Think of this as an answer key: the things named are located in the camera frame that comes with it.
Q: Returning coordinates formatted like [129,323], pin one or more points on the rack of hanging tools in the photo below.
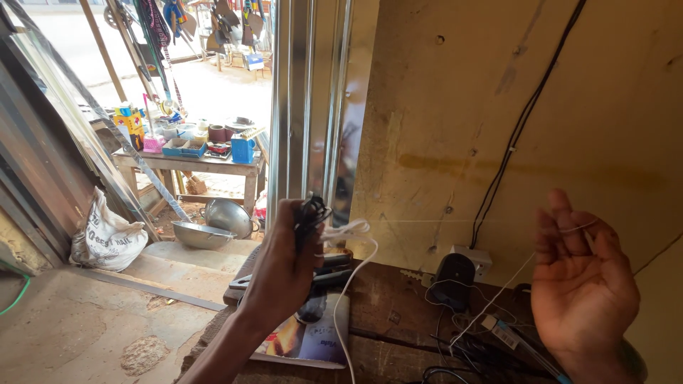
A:
[213,26]

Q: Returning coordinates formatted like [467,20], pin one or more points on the glossy magazine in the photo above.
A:
[320,341]

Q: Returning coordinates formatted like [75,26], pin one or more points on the small metal key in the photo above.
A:
[413,276]

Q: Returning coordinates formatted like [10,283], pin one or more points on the wooden table with goods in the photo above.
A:
[192,154]

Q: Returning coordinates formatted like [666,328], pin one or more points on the blue pen with label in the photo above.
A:
[525,346]

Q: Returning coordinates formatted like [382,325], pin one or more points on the white wall socket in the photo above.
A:
[480,258]

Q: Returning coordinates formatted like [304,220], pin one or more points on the person's right hand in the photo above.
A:
[584,298]

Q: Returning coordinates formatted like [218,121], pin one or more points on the upright aluminium profiles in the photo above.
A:
[309,106]

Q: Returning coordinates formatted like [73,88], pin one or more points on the white printed sack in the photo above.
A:
[109,240]

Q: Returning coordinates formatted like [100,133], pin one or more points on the person's left hand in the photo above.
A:
[277,272]

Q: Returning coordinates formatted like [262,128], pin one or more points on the deep metal bowl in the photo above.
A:
[229,216]

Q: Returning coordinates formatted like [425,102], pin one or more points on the black plug adapter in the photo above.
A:
[453,280]

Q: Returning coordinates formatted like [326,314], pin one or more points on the person's left fingers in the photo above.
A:
[318,250]

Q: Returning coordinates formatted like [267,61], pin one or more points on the flat metal bar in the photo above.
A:
[154,290]

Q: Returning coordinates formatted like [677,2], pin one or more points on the leaning metal frames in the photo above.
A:
[58,122]

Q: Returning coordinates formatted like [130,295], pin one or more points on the shallow metal bowl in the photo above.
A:
[200,234]

